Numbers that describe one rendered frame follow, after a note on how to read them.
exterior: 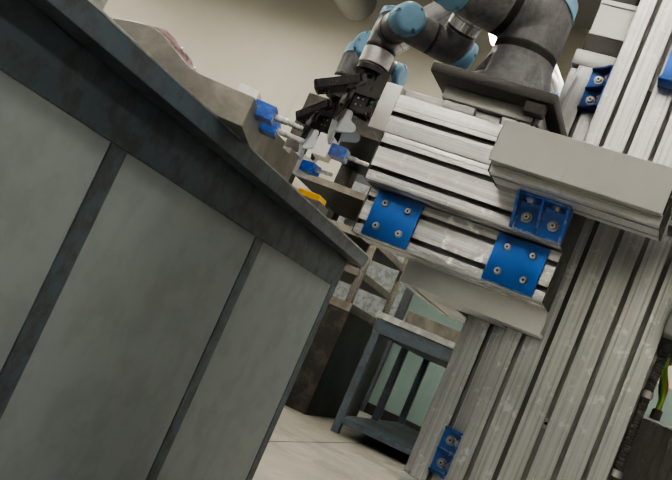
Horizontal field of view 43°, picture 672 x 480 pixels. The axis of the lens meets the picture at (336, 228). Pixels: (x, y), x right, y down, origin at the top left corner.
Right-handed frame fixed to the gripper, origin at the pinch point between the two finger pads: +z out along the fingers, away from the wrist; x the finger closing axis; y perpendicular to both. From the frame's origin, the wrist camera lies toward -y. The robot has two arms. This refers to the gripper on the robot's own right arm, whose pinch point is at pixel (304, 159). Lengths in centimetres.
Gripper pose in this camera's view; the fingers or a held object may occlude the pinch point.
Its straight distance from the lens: 235.3
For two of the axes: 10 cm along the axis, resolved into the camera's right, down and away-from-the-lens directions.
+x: 5.0, 3.2, 8.1
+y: 7.7, 2.6, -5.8
